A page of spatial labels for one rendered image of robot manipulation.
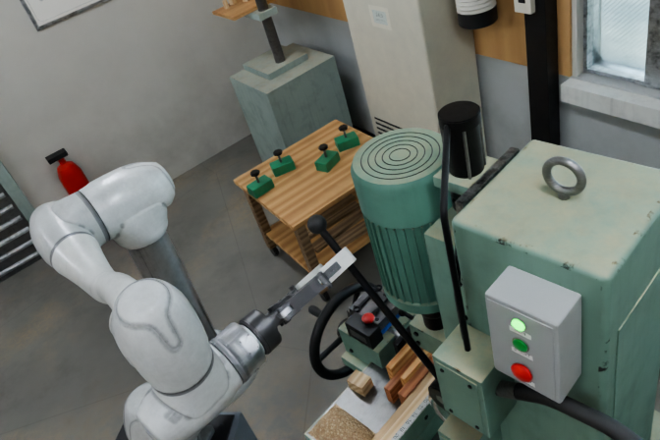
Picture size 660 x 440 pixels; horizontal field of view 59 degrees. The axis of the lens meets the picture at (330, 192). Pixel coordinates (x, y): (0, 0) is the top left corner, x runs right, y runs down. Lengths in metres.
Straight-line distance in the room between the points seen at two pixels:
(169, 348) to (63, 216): 0.59
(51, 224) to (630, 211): 1.08
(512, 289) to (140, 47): 3.42
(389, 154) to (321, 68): 2.45
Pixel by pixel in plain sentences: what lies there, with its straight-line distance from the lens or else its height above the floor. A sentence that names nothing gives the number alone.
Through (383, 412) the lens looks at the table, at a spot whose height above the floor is 0.90.
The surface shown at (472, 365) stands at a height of 1.30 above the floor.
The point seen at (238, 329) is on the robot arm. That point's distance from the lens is 1.00.
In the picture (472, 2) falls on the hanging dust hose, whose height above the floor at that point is 1.19.
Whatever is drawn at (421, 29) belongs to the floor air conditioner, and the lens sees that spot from 2.49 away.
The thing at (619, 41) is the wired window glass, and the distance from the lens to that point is 2.42.
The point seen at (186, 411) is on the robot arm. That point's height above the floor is 1.35.
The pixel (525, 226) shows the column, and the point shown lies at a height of 1.52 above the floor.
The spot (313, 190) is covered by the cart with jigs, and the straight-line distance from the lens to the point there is 2.69.
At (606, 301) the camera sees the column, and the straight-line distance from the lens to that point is 0.77.
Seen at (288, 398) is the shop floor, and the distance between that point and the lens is 2.62.
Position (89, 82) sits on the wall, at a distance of 3.92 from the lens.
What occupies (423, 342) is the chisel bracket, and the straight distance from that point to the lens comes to 1.31.
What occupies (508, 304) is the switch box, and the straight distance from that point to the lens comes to 0.77.
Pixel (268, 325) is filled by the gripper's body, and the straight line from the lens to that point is 1.01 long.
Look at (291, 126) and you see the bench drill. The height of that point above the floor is 0.45.
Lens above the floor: 2.06
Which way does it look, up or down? 35 degrees down
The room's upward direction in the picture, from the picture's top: 18 degrees counter-clockwise
